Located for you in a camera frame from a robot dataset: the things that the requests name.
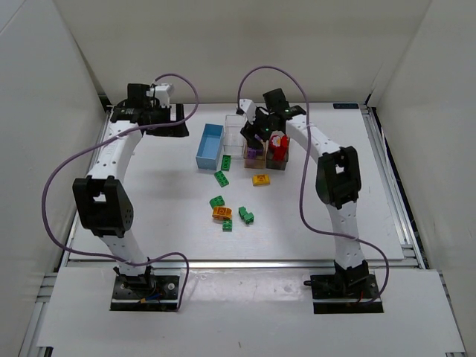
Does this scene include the clear plastic container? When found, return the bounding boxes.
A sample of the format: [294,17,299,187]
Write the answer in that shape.
[223,115,245,158]

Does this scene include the green lego plate flat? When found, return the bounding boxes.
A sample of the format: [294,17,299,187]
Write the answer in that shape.
[213,170,229,187]

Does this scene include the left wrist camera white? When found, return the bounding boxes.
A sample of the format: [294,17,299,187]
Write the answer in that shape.
[146,83,174,108]

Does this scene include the red lego brick with sticker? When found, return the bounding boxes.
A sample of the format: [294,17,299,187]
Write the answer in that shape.
[268,135,281,151]

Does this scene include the smoky grey plastic container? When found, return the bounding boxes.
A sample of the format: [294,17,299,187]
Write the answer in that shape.
[266,131,290,170]

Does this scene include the orange transparent lego brick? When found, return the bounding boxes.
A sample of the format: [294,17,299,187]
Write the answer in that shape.
[212,206,232,221]

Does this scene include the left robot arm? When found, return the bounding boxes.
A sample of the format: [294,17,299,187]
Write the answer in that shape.
[72,83,189,289]

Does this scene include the light blue plastic container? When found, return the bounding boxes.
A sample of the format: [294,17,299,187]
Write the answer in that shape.
[196,123,224,170]

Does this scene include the green lego brick bottom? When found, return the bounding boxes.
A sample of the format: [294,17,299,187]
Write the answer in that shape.
[222,219,233,232]

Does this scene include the green lego brick by orange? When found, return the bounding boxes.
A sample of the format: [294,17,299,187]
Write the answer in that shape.
[209,196,225,209]

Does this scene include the red curved lego brick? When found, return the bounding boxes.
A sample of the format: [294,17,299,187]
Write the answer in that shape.
[280,135,289,154]

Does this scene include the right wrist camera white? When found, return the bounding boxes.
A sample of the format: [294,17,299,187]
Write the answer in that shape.
[236,99,257,124]

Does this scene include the yellow lego brick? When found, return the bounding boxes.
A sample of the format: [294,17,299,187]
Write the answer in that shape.
[252,174,271,187]

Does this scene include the blue label sticker right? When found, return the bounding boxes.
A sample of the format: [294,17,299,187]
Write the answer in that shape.
[332,103,359,110]

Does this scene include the amber transparent plastic container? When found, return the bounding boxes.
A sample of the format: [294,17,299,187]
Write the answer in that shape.
[242,142,267,169]

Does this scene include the red long lego brick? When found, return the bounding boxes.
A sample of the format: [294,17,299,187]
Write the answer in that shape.
[272,148,286,161]

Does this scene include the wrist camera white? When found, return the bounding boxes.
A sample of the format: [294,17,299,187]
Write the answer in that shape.
[236,99,257,124]
[146,83,174,108]

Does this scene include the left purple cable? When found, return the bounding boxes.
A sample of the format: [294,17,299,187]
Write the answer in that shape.
[40,73,200,312]

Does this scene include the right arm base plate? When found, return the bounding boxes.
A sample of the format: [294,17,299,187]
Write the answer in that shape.
[303,274,384,315]

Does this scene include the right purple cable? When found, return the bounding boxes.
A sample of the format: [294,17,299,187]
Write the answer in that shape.
[237,65,390,306]

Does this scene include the green lego plate upright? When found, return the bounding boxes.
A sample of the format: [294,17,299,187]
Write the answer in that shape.
[221,155,231,171]

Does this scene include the purple cable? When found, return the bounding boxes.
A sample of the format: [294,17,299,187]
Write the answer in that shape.
[237,65,390,306]
[40,73,200,312]

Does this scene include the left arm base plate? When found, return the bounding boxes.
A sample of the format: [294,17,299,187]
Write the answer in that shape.
[109,267,180,312]

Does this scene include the aluminium frame rail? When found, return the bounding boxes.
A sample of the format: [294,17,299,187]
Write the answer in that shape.
[63,255,424,269]

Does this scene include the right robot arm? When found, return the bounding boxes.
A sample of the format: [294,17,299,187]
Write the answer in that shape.
[237,89,369,286]

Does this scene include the purple lego brick with studs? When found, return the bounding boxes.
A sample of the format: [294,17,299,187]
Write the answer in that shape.
[246,148,261,160]

